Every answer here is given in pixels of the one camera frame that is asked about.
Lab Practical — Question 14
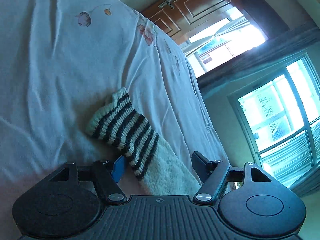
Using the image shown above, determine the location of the white balcony curtain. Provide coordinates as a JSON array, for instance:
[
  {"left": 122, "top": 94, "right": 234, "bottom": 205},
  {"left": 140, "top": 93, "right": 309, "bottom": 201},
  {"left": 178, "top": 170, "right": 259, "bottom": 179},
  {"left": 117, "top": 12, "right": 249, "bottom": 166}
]
[{"left": 180, "top": 16, "right": 250, "bottom": 56}]

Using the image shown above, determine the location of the cream knit striped sweater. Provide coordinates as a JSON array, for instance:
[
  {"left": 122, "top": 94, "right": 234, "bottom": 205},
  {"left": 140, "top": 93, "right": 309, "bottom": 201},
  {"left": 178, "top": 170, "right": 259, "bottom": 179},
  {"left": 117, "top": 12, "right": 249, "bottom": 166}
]
[{"left": 86, "top": 88, "right": 200, "bottom": 196}]

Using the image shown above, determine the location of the pink floral bed sheet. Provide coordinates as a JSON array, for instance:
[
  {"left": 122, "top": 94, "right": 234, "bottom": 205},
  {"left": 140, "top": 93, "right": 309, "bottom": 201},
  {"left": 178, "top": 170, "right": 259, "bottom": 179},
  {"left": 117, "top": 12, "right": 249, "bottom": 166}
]
[{"left": 1, "top": 0, "right": 228, "bottom": 239}]

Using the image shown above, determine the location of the brown wooden door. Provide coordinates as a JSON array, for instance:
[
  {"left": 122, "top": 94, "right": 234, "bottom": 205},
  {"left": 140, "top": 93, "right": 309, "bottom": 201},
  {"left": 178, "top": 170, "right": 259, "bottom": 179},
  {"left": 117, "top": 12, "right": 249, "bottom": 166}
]
[{"left": 142, "top": 0, "right": 240, "bottom": 44}]

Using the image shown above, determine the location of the large bedroom window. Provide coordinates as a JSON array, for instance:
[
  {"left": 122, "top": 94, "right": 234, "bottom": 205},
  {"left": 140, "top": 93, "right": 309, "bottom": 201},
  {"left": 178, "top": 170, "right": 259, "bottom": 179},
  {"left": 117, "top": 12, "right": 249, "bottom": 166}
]
[{"left": 229, "top": 53, "right": 319, "bottom": 187}]

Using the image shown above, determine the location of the teal curtain left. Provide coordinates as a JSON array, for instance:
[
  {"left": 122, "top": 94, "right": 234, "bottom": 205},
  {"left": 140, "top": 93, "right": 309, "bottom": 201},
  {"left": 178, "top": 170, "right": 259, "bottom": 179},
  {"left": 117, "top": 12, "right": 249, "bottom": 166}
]
[{"left": 197, "top": 21, "right": 319, "bottom": 98}]

